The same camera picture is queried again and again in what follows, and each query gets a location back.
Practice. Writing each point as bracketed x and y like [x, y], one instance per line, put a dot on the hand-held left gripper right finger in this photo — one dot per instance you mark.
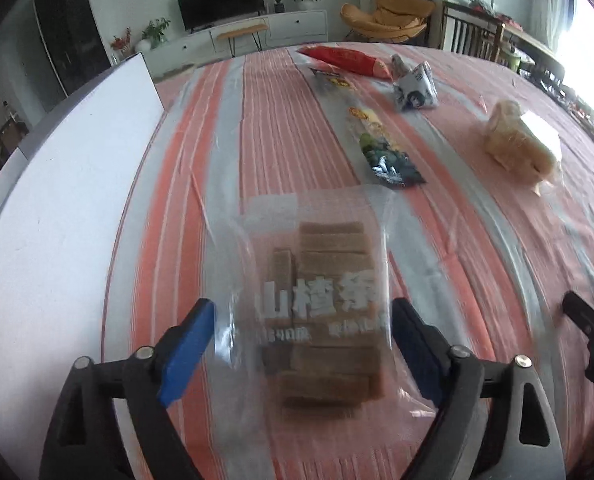
[417, 355]

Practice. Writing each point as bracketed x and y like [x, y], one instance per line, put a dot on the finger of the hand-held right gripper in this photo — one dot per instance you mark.
[587, 317]

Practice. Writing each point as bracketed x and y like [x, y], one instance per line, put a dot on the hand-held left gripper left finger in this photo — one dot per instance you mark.
[187, 355]

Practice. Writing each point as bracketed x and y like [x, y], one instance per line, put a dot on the clear brown strips packet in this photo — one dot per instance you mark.
[322, 270]

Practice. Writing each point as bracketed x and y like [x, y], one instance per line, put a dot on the long dark snack packet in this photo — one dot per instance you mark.
[392, 167]

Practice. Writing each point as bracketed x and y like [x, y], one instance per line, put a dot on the white cardboard box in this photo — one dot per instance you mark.
[52, 210]

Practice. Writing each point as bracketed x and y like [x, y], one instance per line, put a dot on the red snack packet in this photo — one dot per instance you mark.
[347, 57]

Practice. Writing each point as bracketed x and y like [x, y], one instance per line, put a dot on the clear pastry packet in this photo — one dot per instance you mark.
[517, 150]

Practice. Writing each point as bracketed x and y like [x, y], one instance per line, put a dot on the orange grey striped tablecloth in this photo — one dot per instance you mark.
[277, 135]

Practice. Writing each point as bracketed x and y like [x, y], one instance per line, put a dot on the green white container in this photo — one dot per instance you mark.
[514, 60]

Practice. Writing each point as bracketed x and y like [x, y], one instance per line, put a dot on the bright window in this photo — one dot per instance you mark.
[592, 30]

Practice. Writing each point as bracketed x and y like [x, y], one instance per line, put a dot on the grey triangular snack packet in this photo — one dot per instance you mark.
[417, 90]

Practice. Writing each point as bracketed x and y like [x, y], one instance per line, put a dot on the dark wooden desk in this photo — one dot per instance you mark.
[477, 25]

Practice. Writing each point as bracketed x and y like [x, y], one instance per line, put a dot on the red flowers in vase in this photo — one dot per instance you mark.
[122, 42]

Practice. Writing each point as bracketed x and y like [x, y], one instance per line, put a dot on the plant in white vase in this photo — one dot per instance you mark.
[154, 32]

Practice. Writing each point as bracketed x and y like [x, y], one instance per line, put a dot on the wooden bench with metal legs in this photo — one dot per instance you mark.
[242, 30]

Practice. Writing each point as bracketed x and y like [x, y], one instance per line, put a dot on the orange lounge chair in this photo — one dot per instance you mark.
[387, 15]

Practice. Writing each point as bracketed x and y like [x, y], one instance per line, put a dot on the black tall cabinet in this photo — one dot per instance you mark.
[67, 35]

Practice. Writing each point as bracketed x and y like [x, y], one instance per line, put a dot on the white television cabinet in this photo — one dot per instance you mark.
[297, 22]

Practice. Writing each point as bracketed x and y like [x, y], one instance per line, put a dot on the black television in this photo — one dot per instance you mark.
[222, 2]

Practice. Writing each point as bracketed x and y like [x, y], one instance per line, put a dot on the small potted plant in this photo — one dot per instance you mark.
[278, 2]

